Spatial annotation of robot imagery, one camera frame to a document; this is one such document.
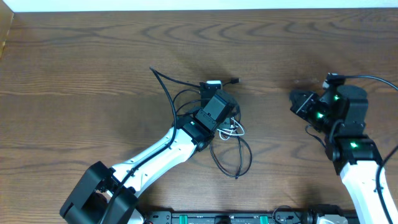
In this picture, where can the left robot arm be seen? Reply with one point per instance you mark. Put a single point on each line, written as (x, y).
(110, 194)

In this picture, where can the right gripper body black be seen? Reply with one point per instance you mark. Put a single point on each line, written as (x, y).
(305, 102)

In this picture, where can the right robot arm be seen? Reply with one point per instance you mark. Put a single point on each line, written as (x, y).
(339, 113)

